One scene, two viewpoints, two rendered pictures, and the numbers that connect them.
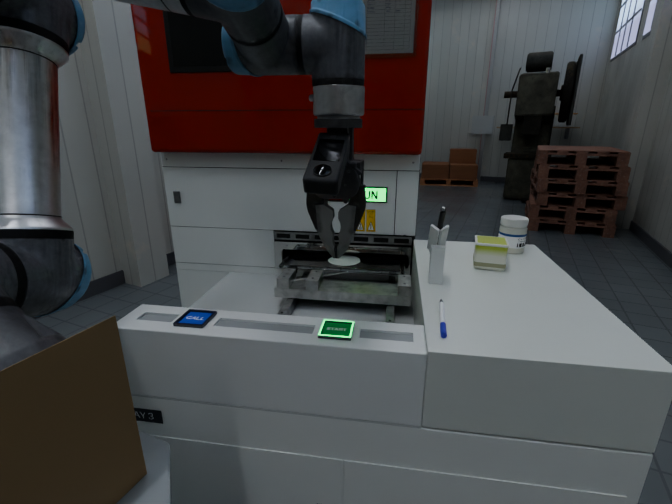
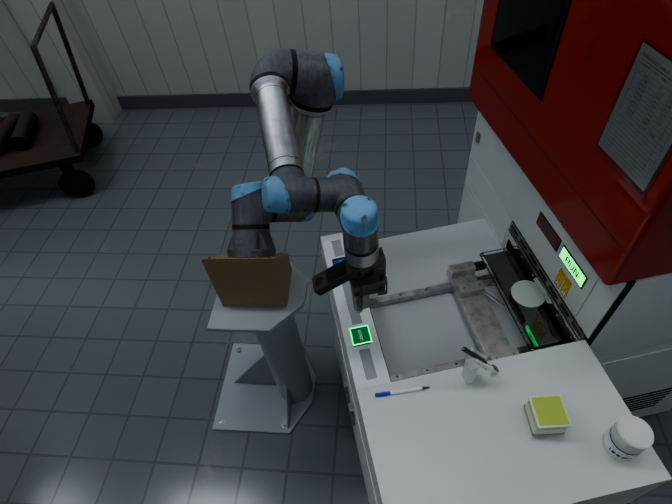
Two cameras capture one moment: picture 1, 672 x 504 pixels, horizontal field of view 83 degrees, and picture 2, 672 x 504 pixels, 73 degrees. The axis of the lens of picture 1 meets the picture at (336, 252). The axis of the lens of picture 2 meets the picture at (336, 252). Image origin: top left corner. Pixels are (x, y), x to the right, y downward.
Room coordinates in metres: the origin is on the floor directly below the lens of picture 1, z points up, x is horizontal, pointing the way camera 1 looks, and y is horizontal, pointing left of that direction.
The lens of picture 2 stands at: (0.38, -0.61, 2.09)
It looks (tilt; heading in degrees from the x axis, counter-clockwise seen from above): 50 degrees down; 75
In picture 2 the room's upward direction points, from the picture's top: 6 degrees counter-clockwise
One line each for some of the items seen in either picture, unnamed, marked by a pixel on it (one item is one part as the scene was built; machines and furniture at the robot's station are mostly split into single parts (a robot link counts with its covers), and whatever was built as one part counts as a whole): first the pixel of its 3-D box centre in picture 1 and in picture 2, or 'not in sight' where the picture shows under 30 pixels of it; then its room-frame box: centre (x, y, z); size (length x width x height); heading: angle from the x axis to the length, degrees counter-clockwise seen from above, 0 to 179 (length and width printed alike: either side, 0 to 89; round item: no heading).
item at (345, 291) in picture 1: (342, 290); (479, 314); (0.97, -0.02, 0.87); 0.36 x 0.08 x 0.03; 81
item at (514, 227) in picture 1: (512, 234); (626, 438); (1.02, -0.49, 1.01); 0.07 x 0.07 x 0.10
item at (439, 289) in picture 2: (286, 310); (439, 289); (0.91, 0.13, 0.84); 0.50 x 0.02 x 0.03; 171
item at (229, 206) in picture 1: (287, 216); (524, 219); (1.20, 0.16, 1.02); 0.81 x 0.03 x 0.40; 81
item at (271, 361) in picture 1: (268, 359); (352, 312); (0.60, 0.12, 0.89); 0.55 x 0.09 x 0.14; 81
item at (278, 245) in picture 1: (340, 257); (536, 288); (1.16, -0.02, 0.89); 0.44 x 0.02 x 0.10; 81
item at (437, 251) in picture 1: (436, 251); (477, 365); (0.80, -0.22, 1.03); 0.06 x 0.04 x 0.13; 171
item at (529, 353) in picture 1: (493, 310); (495, 440); (0.80, -0.36, 0.89); 0.62 x 0.35 x 0.14; 171
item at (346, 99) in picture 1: (336, 104); (361, 249); (0.60, 0.00, 1.33); 0.08 x 0.08 x 0.05
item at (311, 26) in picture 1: (335, 43); (359, 224); (0.60, 0.00, 1.41); 0.09 x 0.08 x 0.11; 85
